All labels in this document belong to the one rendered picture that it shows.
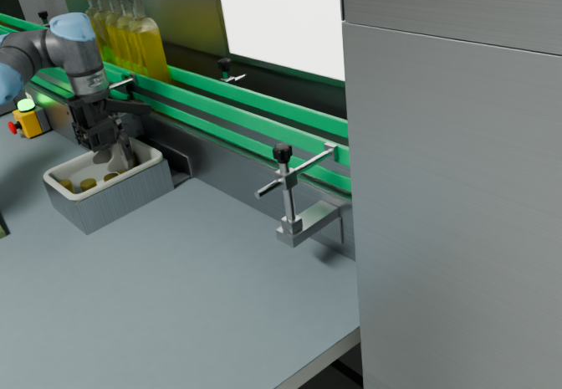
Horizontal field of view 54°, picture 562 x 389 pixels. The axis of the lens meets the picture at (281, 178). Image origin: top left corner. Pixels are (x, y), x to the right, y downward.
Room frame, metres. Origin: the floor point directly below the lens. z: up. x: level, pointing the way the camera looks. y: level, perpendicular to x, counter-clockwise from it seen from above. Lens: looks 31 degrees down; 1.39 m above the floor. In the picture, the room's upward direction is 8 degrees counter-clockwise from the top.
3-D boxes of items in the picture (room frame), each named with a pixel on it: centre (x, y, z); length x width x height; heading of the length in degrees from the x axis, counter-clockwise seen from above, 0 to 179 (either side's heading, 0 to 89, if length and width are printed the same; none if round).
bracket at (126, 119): (1.25, 0.37, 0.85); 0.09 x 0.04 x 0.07; 129
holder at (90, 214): (1.10, 0.36, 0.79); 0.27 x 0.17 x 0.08; 129
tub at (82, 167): (1.08, 0.38, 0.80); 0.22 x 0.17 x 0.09; 129
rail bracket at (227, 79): (1.18, 0.07, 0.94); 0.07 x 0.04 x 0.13; 129
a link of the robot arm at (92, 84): (1.10, 0.36, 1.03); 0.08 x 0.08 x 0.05
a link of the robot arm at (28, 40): (1.09, 0.47, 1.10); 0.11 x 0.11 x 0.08; 87
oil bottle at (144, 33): (1.30, 0.27, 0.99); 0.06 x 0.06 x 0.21; 39
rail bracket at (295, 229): (0.74, -0.03, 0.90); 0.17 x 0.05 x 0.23; 129
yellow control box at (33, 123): (1.52, 0.70, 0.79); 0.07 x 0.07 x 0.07; 39
